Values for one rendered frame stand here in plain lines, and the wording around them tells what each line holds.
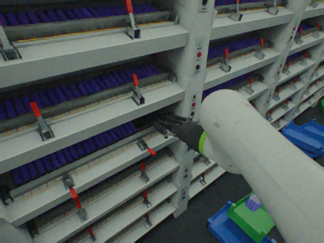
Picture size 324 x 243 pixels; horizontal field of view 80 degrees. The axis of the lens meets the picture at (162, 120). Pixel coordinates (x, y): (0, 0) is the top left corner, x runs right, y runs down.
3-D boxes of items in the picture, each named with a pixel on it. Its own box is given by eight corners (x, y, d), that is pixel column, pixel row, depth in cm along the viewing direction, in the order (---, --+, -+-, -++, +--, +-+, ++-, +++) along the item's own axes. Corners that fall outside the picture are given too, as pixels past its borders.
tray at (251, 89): (265, 92, 119) (279, 73, 108) (194, 130, 88) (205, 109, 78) (239, 73, 128) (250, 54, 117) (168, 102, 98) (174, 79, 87)
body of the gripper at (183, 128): (203, 118, 61) (183, 111, 68) (184, 129, 57) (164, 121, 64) (205, 139, 64) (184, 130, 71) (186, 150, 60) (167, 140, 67)
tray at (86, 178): (179, 138, 84) (185, 124, 77) (15, 227, 54) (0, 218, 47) (152, 108, 93) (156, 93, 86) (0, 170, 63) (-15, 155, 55)
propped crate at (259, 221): (248, 198, 131) (253, 189, 129) (278, 221, 119) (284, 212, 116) (225, 213, 111) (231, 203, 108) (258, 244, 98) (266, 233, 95)
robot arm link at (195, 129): (199, 163, 56) (220, 149, 61) (197, 127, 51) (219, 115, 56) (185, 155, 61) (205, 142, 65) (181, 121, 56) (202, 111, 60)
